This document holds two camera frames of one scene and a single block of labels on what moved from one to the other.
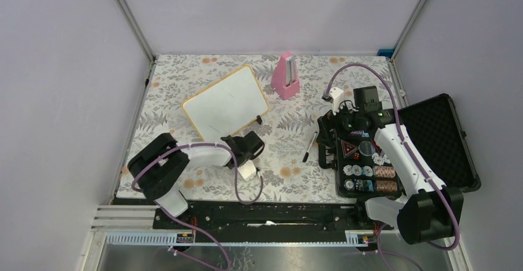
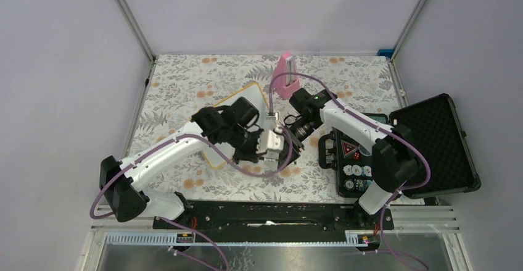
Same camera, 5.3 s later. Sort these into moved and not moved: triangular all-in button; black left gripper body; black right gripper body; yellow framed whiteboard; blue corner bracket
Moved: black left gripper body; black right gripper body; yellow framed whiteboard
Not moved: blue corner bracket; triangular all-in button
